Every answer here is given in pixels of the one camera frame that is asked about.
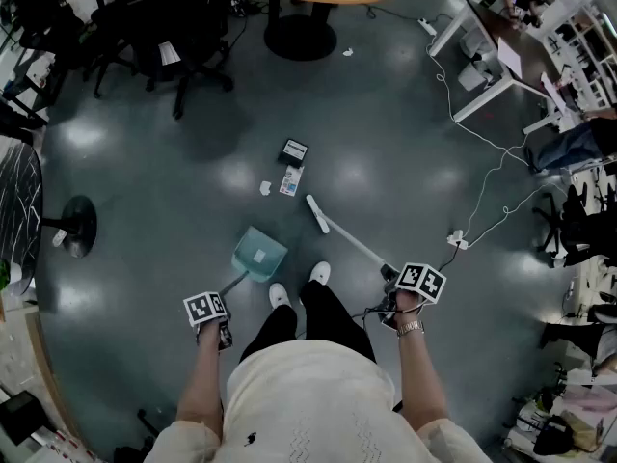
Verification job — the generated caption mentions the white shelving unit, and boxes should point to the white shelving unit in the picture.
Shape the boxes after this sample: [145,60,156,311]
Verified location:
[544,2,617,111]

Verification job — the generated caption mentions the person's right hand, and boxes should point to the person's right hand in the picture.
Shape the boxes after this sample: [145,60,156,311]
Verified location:
[394,289,426,328]

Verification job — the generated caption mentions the person's left white shoe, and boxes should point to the person's left white shoe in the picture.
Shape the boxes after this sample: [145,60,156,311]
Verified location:
[268,282,293,311]

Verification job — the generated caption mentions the person's right white shoe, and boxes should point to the person's right white shoe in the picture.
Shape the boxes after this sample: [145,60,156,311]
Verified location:
[308,260,333,289]

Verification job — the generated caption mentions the person's left forearm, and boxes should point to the person's left forearm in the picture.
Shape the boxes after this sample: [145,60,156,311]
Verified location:
[175,323,226,426]

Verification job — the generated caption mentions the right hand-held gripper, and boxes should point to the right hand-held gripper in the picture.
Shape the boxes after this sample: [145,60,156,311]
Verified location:
[380,261,447,332]

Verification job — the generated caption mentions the person's black trousers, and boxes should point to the person's black trousers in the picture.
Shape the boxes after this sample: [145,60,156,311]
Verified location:
[239,280,378,364]

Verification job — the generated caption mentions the black small box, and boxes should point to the black small box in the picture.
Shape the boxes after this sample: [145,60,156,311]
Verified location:
[277,137,310,168]

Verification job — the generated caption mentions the white plastic container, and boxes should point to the white plastic container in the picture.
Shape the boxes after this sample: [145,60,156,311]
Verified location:
[457,60,496,92]
[460,26,498,60]

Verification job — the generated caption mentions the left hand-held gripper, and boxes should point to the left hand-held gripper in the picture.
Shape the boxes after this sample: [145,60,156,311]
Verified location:
[182,290,235,352]

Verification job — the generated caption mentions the white broom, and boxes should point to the white broom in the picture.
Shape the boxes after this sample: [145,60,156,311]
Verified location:
[305,194,394,272]

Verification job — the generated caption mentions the person's right forearm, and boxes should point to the person's right forearm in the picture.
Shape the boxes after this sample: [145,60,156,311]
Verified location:
[395,330,452,426]

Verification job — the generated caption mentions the person's white shoe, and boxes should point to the person's white shoe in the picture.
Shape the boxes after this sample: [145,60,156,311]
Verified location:
[268,282,293,311]
[308,260,333,289]

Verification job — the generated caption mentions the white cable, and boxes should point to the white cable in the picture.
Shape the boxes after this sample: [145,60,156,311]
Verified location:
[426,12,571,250]

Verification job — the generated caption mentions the black cable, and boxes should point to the black cable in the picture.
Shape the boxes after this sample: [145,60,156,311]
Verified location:
[350,246,463,319]

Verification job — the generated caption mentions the black marble round table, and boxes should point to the black marble round table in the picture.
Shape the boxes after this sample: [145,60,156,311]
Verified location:
[0,135,99,291]

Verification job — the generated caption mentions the person's cream knit shirt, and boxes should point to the person's cream knit shirt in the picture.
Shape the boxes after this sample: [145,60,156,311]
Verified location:
[144,339,494,463]

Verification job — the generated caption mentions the white blue packet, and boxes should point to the white blue packet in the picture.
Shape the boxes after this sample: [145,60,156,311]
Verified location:
[279,164,306,198]

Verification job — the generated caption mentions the white paper sheet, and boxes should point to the white paper sheet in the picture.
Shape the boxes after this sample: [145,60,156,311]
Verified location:
[496,36,524,82]
[157,41,182,67]

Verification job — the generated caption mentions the white frame desk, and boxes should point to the white frame desk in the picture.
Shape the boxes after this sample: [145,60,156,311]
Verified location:
[426,0,587,137]

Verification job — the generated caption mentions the teal dustpan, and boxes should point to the teal dustpan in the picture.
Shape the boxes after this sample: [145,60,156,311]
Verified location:
[219,226,289,301]

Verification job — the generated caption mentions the black office chair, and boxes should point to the black office chair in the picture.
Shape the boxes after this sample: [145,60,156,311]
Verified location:
[81,0,146,99]
[532,183,617,270]
[142,0,236,121]

